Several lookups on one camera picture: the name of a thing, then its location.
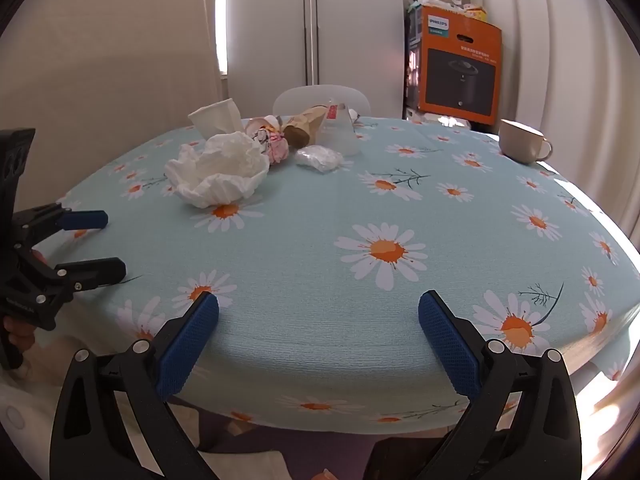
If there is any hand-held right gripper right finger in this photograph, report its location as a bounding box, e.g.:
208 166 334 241
418 289 583 480

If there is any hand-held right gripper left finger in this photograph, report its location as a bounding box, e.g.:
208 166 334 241
49 291 221 480

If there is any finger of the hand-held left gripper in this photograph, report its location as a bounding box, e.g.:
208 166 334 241
32 257 127 306
12 202 109 244

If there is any brown paper bag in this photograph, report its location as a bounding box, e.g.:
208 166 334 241
281 104 328 150

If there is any person's left forearm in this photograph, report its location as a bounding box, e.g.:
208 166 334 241
0 347 71 403

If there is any person's left hand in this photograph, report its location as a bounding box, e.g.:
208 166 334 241
5 316 37 356

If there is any daisy print tablecloth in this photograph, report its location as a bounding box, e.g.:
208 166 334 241
30 116 640 436

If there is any crumpled white tissue paper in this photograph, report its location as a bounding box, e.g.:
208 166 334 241
164 131 271 209

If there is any white fleece robe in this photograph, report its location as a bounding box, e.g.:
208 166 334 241
0 395 57 480

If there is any purple cloth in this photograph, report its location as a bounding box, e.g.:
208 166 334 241
200 427 451 480

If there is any beige curtain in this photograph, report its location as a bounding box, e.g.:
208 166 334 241
0 0 224 211

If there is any white paper cup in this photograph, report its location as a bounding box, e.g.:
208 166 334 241
188 98 243 140

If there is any small pink wrapper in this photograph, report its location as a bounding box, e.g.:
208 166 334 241
247 115 283 133

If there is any pink tissue packet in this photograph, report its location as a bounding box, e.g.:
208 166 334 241
252 127 291 165

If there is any beige mug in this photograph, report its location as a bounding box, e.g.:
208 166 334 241
498 119 554 164

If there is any crumpled white plastic wrap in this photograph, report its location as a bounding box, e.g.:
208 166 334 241
294 144 345 173

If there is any clear plastic cup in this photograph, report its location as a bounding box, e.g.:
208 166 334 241
320 101 362 157

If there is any white chair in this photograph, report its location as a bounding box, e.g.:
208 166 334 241
272 85 372 120

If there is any white wardrobe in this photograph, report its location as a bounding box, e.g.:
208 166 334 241
226 0 406 121

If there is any storage shelf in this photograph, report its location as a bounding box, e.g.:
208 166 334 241
404 0 427 121

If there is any white curtain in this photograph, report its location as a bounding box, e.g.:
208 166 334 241
470 0 640 251

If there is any orange cardboard box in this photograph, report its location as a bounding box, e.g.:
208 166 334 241
417 5 503 123

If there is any pile of small packages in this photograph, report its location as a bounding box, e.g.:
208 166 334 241
414 0 490 23

